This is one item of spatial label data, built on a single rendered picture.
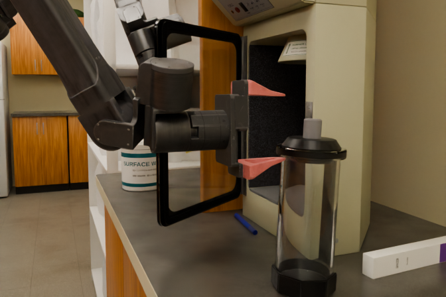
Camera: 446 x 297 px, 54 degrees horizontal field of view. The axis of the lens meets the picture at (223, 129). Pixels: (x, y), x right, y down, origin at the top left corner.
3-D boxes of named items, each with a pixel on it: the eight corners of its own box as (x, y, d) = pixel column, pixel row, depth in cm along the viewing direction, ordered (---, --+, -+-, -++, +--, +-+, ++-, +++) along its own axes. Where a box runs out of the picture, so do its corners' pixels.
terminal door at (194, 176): (241, 197, 110) (241, 34, 106) (160, 229, 84) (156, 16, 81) (237, 196, 110) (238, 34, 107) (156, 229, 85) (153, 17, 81)
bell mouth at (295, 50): (329, 65, 107) (330, 42, 106) (379, 60, 90) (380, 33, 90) (263, 63, 100) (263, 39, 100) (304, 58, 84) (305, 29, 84)
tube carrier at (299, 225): (322, 265, 77) (330, 143, 75) (349, 293, 66) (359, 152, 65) (262, 266, 75) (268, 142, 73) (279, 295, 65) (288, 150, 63)
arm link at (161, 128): (139, 143, 63) (147, 160, 58) (141, 97, 61) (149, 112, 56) (186, 140, 66) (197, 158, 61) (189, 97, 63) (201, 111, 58)
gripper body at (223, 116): (243, 93, 61) (191, 94, 58) (243, 166, 62) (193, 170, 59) (225, 94, 67) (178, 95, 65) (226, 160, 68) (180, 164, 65)
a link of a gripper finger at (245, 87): (295, 79, 64) (234, 79, 60) (295, 128, 64) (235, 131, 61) (273, 81, 70) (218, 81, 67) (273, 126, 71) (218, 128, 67)
